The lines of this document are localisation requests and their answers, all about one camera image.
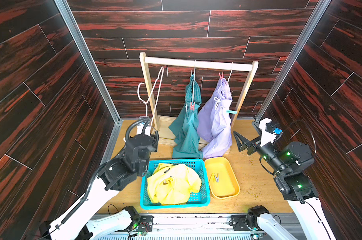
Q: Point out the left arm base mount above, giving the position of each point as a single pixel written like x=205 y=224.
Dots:
x=144 y=224

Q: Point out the yellow clothespin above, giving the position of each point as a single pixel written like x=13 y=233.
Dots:
x=213 y=177

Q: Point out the red clothespin on green shorts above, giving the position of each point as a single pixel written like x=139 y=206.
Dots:
x=192 y=106

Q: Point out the wooden clothes rack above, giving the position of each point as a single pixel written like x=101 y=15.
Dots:
x=166 y=135

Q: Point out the green shorts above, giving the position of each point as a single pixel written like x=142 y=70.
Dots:
x=184 y=127

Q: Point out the yellow plastic tray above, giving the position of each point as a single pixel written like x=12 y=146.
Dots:
x=228 y=185

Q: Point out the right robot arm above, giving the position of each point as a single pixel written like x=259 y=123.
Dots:
x=288 y=167

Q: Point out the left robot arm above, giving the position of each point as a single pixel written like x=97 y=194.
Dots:
x=105 y=183

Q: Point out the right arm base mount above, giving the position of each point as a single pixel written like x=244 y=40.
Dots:
x=245 y=223

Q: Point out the lilac shorts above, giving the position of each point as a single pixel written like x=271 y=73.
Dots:
x=215 y=123

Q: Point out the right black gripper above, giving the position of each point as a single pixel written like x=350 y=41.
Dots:
x=254 y=146

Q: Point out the turquoise plastic basket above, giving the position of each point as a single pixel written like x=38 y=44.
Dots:
x=201 y=199

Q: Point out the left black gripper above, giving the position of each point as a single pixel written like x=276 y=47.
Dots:
x=152 y=140

